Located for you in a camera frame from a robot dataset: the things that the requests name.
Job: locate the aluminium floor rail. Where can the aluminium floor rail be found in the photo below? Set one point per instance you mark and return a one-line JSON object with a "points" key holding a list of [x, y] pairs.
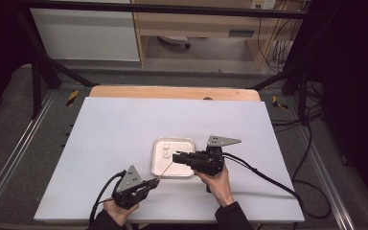
{"points": [[327, 179], [19, 150]]}

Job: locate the wooden table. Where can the wooden table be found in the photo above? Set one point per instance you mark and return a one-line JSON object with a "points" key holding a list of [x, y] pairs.
{"points": [[172, 93]]}

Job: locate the white dough lump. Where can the white dough lump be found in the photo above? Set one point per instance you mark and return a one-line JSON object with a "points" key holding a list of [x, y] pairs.
{"points": [[166, 155], [166, 146]]}

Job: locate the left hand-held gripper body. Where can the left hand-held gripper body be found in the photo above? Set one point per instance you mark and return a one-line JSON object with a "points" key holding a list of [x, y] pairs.
{"points": [[129, 191]]}

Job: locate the person's left hand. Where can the person's left hand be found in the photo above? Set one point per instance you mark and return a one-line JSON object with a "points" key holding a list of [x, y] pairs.
{"points": [[119, 214]]}

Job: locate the black metal stand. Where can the black metal stand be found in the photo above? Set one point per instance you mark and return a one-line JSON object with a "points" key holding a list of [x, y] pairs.
{"points": [[302, 92], [36, 83]]}

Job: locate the white chair base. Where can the white chair base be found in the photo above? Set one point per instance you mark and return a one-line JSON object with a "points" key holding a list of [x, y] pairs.
{"points": [[174, 40]]}

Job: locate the person's right hand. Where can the person's right hand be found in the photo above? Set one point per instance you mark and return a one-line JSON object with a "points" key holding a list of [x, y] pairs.
{"points": [[220, 188]]}

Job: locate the light wooden desk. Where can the light wooden desk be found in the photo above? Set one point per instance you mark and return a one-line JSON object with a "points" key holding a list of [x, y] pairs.
{"points": [[191, 25]]}

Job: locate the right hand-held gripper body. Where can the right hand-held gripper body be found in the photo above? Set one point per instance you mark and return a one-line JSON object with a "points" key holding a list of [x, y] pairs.
{"points": [[209, 161]]}

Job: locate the white rectangular tray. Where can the white rectangular tray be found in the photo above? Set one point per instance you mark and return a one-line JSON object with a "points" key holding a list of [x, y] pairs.
{"points": [[175, 169]]}

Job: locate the thin wooden stick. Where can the thin wooden stick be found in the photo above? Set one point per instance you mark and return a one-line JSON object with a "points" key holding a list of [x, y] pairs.
{"points": [[166, 171]]}

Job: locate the white cabinet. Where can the white cabinet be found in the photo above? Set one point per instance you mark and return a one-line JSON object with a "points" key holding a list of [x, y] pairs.
{"points": [[83, 35]]}

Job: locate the black horizontal frame bar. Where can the black horizontal frame bar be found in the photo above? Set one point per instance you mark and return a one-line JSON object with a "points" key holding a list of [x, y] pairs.
{"points": [[159, 8]]}

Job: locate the white power strip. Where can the white power strip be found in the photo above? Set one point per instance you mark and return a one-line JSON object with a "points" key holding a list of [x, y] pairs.
{"points": [[263, 4]]}

